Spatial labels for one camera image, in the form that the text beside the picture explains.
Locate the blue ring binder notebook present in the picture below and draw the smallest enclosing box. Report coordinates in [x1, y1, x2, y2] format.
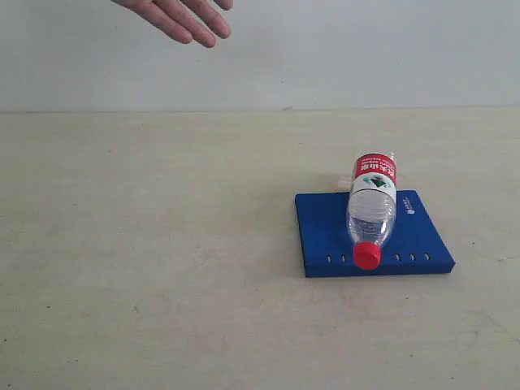
[295, 190, 455, 278]

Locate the clear plastic water bottle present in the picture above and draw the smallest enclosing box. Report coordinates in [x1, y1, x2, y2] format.
[346, 152, 397, 271]

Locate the person's open hand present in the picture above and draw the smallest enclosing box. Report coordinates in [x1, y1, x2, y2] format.
[114, 0, 231, 48]

